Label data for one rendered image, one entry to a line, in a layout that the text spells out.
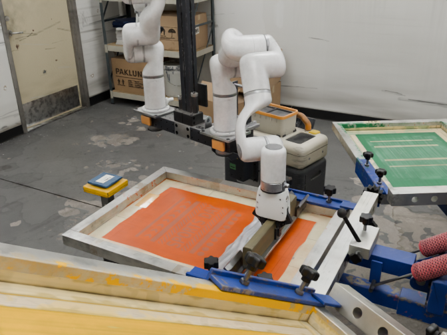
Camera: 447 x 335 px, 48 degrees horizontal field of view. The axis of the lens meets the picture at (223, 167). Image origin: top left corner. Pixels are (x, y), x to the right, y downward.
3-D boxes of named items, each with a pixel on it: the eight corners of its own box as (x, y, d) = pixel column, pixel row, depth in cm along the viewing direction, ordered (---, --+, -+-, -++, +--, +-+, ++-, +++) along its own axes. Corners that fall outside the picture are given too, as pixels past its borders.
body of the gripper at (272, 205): (293, 182, 150) (292, 215, 155) (262, 176, 155) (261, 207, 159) (283, 193, 144) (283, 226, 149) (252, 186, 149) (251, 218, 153)
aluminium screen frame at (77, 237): (63, 244, 163) (61, 234, 161) (163, 174, 209) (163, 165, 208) (288, 321, 129) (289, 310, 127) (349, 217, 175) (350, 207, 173)
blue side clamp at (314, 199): (265, 205, 186) (265, 189, 183) (271, 200, 190) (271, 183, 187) (344, 224, 173) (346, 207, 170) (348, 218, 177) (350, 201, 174)
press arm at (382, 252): (348, 262, 144) (350, 248, 142) (354, 252, 149) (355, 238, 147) (410, 280, 137) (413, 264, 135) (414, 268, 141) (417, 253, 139)
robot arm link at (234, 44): (220, 14, 159) (276, 11, 163) (203, 60, 195) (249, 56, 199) (227, 57, 156) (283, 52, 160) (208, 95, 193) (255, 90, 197)
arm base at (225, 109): (229, 121, 212) (228, 86, 206) (251, 127, 204) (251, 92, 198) (203, 131, 202) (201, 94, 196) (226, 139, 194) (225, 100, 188)
